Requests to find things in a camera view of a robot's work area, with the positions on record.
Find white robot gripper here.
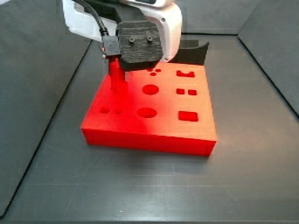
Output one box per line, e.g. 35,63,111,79
61,0,182,62

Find red star peg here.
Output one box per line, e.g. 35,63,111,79
107,57,125,94

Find black curved holder block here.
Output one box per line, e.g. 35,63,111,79
170,40,209,66

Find red shape sorter block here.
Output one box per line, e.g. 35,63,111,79
81,63,217,157

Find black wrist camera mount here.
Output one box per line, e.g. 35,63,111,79
115,20,164,71

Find black cable with connector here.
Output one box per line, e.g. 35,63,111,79
70,0,122,60

